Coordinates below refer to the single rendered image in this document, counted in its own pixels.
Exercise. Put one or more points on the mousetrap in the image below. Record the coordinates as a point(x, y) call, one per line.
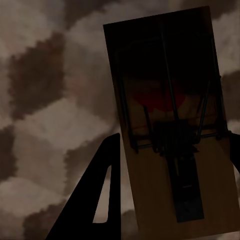
point(173, 123)

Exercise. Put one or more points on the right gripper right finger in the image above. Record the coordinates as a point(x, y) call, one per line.
point(234, 140)

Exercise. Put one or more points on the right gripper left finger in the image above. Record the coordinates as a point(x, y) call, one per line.
point(76, 219)

